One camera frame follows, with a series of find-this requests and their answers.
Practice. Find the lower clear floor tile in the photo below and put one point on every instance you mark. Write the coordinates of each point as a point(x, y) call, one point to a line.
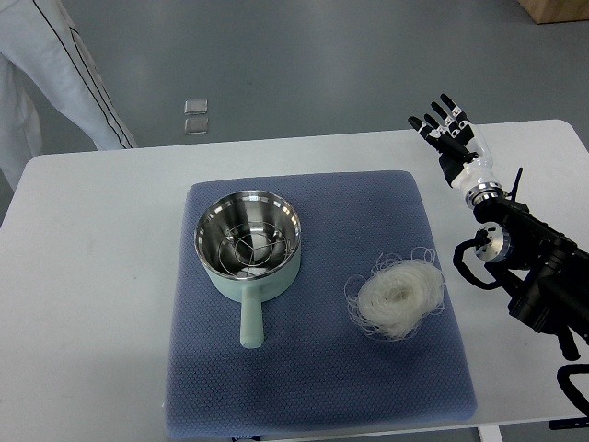
point(196, 125)

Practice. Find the white vermicelli nest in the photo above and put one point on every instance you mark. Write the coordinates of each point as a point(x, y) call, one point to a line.
point(397, 296)

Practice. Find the white table leg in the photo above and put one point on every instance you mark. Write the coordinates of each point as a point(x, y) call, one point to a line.
point(490, 433)

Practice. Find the clear floor tile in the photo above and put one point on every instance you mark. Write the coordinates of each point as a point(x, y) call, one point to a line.
point(196, 125)
point(196, 106)

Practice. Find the wire steaming rack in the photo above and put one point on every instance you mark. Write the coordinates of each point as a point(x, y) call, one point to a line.
point(248, 252)

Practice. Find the mint green steel pot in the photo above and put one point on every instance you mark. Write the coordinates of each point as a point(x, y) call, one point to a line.
point(249, 208)

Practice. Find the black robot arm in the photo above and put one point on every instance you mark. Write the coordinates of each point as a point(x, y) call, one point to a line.
point(544, 273)

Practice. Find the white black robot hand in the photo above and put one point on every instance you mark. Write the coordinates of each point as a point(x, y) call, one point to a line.
point(464, 156)

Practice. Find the upper clear floor tile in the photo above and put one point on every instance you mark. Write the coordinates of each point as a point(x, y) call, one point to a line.
point(196, 106)

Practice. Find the person in white clothes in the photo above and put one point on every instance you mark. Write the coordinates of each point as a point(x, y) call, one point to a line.
point(40, 40)

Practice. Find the blue textured mat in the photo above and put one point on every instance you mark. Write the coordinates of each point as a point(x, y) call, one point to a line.
point(316, 369)

